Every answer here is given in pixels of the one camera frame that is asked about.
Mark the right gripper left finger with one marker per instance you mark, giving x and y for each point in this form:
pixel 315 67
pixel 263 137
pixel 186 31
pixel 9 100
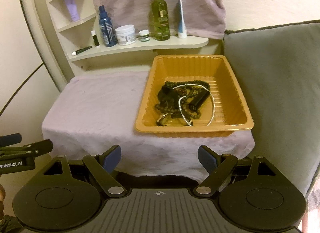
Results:
pixel 54 199

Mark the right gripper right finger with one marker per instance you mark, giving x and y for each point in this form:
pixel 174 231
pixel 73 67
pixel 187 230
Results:
pixel 251 194

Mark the black cylinder case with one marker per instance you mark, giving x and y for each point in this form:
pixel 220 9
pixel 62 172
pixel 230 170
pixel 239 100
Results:
pixel 198 100

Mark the black strap wristwatch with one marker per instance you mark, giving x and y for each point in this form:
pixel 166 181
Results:
pixel 169 119

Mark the orange plastic tray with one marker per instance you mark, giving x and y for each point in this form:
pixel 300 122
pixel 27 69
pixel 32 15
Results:
pixel 174 81

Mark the left hand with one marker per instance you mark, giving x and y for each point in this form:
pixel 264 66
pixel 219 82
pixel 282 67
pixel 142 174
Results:
pixel 2 198

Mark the lilac fleece table cover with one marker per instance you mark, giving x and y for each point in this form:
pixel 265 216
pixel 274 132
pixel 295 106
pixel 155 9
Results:
pixel 96 112

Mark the grey cushion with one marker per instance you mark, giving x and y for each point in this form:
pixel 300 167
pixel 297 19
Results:
pixel 277 68

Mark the black white lip balm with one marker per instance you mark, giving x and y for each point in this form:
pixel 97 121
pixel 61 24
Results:
pixel 95 39

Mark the blue spray bottle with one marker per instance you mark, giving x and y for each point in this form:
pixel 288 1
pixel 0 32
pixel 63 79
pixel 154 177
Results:
pixel 106 28

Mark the lilac lotion tube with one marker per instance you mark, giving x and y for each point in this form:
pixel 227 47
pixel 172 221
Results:
pixel 72 9

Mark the white cream jar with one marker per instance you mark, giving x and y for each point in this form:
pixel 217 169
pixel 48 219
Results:
pixel 126 34

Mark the small green-label jar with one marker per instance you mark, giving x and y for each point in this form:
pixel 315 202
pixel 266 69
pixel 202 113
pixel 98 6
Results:
pixel 144 35

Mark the blue white tube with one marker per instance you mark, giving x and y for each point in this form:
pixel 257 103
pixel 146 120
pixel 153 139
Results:
pixel 182 31

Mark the green olive spray bottle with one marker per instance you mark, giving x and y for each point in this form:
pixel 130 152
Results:
pixel 160 20

